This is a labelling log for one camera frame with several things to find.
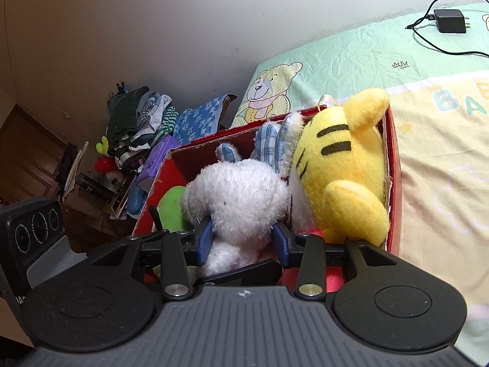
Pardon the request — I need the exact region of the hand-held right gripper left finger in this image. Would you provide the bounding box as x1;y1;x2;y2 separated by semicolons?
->
90;216;215;301

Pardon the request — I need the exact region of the red cardboard box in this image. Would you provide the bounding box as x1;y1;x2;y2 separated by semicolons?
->
134;105;403;295

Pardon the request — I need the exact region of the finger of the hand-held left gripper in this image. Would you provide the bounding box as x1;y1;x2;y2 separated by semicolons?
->
191;259;284;288

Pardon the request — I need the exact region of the green printed bed sheet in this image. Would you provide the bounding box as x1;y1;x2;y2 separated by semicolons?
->
229;2;489;352

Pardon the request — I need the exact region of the red and green plush toy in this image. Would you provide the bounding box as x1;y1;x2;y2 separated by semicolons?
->
94;135;117;174

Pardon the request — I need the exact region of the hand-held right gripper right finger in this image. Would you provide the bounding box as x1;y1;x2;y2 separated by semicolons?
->
273;222;398;299

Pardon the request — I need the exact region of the wooden door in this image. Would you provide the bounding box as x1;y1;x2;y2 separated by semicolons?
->
0;101;71;209

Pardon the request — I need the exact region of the white plush bear blue bow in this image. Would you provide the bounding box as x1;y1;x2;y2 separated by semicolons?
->
181;143;290;278

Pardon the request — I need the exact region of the black adapter cable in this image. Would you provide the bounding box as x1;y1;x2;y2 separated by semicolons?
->
405;0;489;58

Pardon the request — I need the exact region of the blue patterned cloth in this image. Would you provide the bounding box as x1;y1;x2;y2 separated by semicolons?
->
174;94;237;146

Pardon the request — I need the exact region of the pile of clothes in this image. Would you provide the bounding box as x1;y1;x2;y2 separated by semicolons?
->
105;86;180;171

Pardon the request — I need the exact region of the black power adapter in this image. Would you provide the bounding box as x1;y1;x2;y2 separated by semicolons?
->
433;8;477;34

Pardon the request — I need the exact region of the black cylinder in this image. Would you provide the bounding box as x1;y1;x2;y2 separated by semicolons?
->
76;173;115;201

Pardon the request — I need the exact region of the purple box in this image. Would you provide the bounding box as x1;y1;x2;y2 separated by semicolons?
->
137;135;183;194

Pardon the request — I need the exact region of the yellow tiger plush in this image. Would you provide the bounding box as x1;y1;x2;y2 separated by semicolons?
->
288;88;391;248

